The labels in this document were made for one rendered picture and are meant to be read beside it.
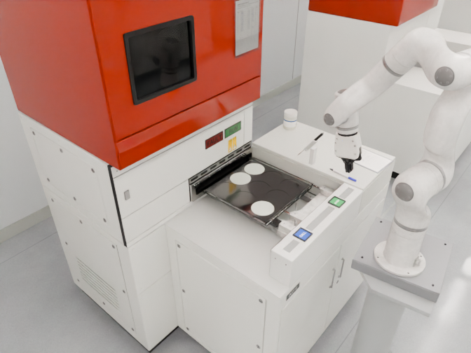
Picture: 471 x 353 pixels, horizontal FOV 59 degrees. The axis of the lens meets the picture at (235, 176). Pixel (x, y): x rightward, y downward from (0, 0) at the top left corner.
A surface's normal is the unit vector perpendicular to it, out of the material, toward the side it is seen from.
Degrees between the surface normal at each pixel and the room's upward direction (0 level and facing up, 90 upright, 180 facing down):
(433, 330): 0
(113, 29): 90
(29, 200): 90
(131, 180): 90
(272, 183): 0
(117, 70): 90
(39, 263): 0
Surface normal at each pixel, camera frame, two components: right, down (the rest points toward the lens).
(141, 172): 0.76, 0.37
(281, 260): -0.65, 0.44
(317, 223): 0.00, -0.82
